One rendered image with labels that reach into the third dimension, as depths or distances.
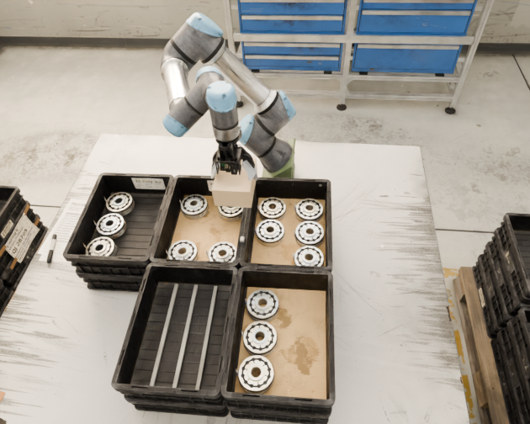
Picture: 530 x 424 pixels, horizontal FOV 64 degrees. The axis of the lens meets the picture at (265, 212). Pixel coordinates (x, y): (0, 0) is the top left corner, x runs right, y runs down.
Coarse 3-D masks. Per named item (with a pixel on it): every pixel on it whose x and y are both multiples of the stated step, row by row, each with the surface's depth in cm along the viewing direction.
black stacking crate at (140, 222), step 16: (96, 192) 160; (112, 192) 172; (128, 192) 171; (144, 192) 170; (160, 192) 169; (96, 208) 160; (144, 208) 166; (160, 208) 166; (128, 224) 161; (144, 224) 161; (80, 240) 150; (128, 240) 156; (144, 240) 156; (128, 256) 152; (144, 256) 151; (80, 272) 149; (96, 272) 148; (112, 272) 147; (128, 272) 146; (144, 272) 145
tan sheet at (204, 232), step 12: (180, 216) 162; (204, 216) 162; (216, 216) 161; (180, 228) 158; (192, 228) 158; (204, 228) 158; (216, 228) 158; (228, 228) 157; (180, 240) 155; (192, 240) 155; (204, 240) 154; (216, 240) 154; (228, 240) 154; (204, 252) 151
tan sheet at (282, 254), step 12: (288, 204) 163; (324, 204) 163; (288, 216) 160; (324, 216) 159; (288, 228) 156; (324, 228) 155; (288, 240) 153; (324, 240) 152; (252, 252) 150; (264, 252) 150; (276, 252) 150; (288, 252) 149; (324, 252) 149; (288, 264) 146; (324, 264) 146
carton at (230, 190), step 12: (252, 156) 139; (216, 180) 133; (228, 180) 133; (240, 180) 133; (252, 180) 135; (216, 192) 131; (228, 192) 131; (240, 192) 130; (252, 192) 136; (216, 204) 136; (228, 204) 135; (240, 204) 135
